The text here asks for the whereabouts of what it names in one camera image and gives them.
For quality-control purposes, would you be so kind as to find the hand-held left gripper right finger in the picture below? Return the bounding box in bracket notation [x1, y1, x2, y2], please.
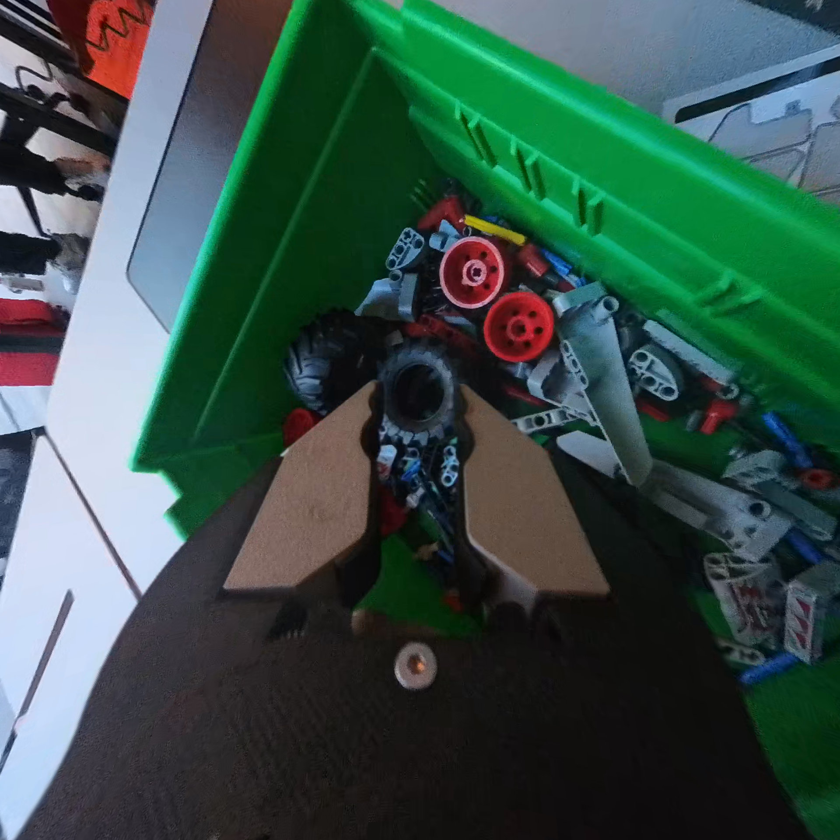
[456, 384, 613, 614]

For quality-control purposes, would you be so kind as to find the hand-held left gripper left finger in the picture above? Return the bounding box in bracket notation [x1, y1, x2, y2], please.
[223, 382, 383, 605]

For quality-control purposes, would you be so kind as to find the black lego tyre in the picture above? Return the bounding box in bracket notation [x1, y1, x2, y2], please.
[375, 341, 460, 448]
[285, 311, 379, 416]

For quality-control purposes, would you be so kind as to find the pile of lego pieces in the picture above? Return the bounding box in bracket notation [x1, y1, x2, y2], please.
[282, 193, 840, 690]

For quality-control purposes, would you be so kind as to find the green plastic bin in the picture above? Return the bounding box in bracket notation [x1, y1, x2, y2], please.
[128, 0, 840, 840]

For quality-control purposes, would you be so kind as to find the red lego wheel hub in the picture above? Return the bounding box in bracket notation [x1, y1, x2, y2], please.
[484, 290, 555, 363]
[283, 408, 324, 448]
[438, 235, 514, 309]

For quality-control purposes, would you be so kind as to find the large grey lego panel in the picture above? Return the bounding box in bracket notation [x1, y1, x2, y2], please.
[554, 282, 654, 487]

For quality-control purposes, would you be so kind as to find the yellow lego beam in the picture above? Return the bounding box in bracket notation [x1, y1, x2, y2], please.
[462, 213, 528, 247]

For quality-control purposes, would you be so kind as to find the white sticker sheet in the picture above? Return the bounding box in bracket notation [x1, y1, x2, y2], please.
[663, 46, 840, 194]

